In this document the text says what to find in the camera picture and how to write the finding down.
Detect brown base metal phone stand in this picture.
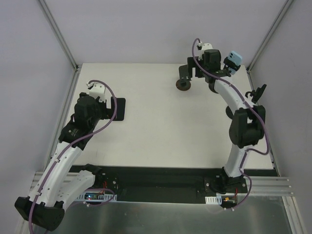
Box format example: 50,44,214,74
175,79,191,91

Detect black phone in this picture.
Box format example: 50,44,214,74
252,84,267,103
114,97,126,121

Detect black round base phone stand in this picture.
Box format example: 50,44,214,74
225,90,255,120

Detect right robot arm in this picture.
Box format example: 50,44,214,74
175,46,266,192

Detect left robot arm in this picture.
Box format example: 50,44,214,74
15,91,123,234

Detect black tall clamp phone stand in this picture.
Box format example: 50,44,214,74
223,57,241,77

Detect light blue phone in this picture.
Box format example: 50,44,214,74
228,51,242,65

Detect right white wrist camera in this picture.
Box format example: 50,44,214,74
196,42,213,60

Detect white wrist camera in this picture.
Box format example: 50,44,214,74
86,82,106,102
196,42,213,60

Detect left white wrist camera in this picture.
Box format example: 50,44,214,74
86,82,106,102

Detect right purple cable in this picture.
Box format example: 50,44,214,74
192,38,270,212

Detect left white cable duct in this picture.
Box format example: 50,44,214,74
75,191,117,202

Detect white cable duct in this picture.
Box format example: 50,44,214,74
75,191,117,202
205,195,222,205

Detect left aluminium frame post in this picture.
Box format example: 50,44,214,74
36,0,82,73

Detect aluminium frame post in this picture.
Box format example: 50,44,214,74
36,0,82,73
246,0,295,74

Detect right aluminium frame post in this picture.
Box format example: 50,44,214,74
246,0,295,74

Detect right white cable duct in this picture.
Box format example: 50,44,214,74
205,195,222,205

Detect aluminium front rail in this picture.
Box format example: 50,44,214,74
30,172,295,196

